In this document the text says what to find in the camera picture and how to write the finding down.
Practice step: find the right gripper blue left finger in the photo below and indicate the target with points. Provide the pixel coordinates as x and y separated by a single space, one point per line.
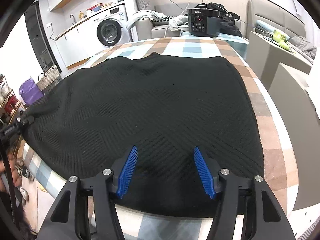
123 169

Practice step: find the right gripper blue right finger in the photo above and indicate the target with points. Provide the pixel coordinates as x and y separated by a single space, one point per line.
208 170

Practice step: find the black knit sweater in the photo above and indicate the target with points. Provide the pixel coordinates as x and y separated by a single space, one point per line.
165 106

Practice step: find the shoe rack with shoes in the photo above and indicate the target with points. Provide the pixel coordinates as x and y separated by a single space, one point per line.
11 108

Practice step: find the purple bag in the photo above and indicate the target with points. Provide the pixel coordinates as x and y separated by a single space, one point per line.
30 92

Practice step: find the woven laundry basket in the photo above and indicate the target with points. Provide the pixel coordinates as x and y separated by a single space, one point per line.
48 79

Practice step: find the checkered tablecloth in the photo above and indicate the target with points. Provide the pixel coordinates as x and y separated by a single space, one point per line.
280 169

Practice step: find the white kitchen cabinets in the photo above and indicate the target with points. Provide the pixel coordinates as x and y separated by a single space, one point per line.
78 44

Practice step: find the beige cardboard box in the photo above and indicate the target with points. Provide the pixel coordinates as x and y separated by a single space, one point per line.
263 57

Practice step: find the white washing machine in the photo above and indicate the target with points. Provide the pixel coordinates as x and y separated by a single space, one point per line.
109 28

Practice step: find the black jacket pile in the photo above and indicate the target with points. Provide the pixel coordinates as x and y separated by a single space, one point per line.
228 25

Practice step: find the black electric pressure cooker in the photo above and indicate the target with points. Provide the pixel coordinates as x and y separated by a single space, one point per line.
204 22

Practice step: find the green toy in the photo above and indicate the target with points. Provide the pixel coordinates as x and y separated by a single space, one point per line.
281 40

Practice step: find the grey sofa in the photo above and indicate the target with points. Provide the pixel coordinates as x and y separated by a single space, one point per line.
167 27

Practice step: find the light blue blanket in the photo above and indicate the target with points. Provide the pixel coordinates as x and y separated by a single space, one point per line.
143 14

